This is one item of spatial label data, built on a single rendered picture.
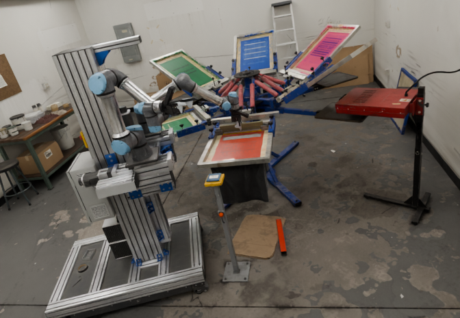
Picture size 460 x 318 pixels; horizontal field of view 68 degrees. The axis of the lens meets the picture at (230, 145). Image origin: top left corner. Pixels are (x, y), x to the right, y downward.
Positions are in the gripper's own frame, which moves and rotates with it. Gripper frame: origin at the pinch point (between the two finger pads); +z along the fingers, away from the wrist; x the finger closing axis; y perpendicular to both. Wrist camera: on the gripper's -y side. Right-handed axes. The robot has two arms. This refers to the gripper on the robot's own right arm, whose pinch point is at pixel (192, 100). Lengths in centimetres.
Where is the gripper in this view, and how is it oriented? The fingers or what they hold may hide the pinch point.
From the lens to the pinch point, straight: 196.2
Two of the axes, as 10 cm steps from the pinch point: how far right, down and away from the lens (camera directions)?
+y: 1.4, 9.4, 3.0
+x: -3.2, 3.3, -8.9
